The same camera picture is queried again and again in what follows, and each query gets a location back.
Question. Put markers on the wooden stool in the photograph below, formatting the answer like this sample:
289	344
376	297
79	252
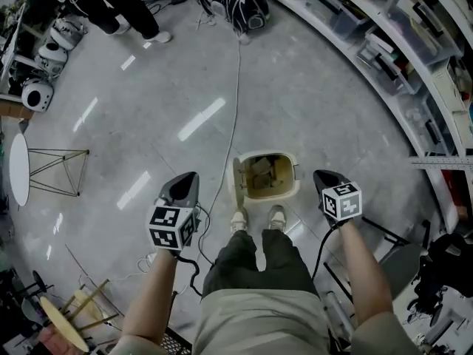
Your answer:
63	322

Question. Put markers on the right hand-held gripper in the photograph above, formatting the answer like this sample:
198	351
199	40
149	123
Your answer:
343	202

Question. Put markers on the person's left shoe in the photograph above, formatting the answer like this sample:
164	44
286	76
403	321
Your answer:
238	221

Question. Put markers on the white round-window carrier backpack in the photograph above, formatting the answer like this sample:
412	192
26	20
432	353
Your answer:
37	96

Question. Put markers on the round white side table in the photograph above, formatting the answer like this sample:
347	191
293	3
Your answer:
18	168

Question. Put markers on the cluttered white work table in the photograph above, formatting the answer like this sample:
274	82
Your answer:
11	50

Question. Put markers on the person's right forearm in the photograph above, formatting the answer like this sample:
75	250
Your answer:
364	272

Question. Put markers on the person's left forearm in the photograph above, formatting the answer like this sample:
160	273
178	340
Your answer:
151	298

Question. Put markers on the row of clear storage bins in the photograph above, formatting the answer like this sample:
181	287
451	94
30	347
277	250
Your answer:
406	32

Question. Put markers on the person's right shoe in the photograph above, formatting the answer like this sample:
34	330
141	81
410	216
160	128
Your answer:
277	217

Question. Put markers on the cardboard box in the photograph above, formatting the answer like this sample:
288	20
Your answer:
16	110

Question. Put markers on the grey carrier backpack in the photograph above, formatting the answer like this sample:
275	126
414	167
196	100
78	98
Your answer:
66	32

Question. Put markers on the cream plastic trash bin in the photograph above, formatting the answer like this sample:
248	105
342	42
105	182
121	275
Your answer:
238	183

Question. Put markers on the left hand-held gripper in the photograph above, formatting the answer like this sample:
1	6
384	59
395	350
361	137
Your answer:
170	228

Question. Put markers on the black office chair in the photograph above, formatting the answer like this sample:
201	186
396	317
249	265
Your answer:
447	272

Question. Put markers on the person's shoe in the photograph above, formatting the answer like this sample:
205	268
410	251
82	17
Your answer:
238	221
277	217

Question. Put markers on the perforated metal shelf post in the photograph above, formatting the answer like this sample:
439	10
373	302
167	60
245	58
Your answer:
443	162

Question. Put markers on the white shelving unit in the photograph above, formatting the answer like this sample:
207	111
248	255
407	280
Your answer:
417	87

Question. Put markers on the person's beige shirt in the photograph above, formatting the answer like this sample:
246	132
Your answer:
258	324

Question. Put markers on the white dark-window carrier backpack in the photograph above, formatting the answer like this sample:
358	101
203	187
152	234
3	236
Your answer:
53	57

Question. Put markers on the person's dark trousers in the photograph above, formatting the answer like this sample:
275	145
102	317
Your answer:
258	264

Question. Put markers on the grey folding chair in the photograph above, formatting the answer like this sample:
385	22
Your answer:
401	268

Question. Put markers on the black power adapter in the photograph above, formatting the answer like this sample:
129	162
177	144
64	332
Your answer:
179	0

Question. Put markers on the black striped carrier backpack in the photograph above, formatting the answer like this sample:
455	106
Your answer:
244	2

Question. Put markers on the brown rubbish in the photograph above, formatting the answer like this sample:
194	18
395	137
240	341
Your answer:
264	172

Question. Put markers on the black metal stand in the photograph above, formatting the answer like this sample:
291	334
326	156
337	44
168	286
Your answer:
37	285

